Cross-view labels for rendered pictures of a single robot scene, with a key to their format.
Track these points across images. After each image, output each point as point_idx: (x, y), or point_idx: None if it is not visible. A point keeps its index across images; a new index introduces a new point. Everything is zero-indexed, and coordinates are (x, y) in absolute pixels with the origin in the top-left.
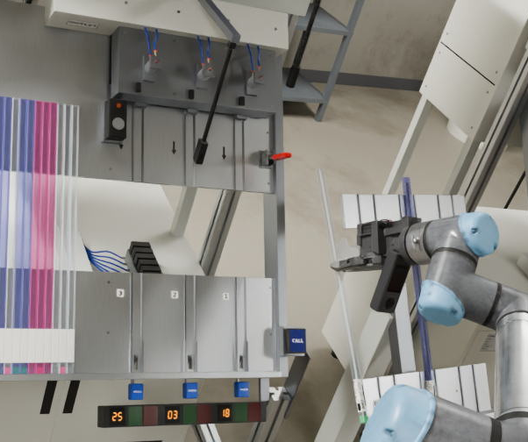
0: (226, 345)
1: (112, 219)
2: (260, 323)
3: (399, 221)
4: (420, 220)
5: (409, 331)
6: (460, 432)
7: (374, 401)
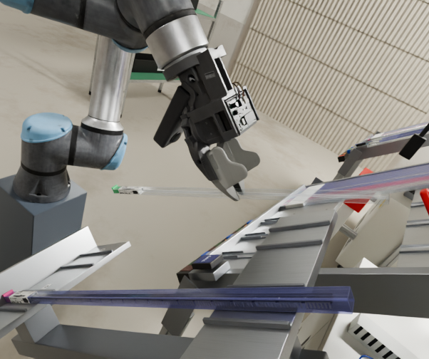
0: (245, 250)
1: None
2: (244, 265)
3: (225, 74)
4: (206, 50)
5: (84, 347)
6: None
7: (103, 249)
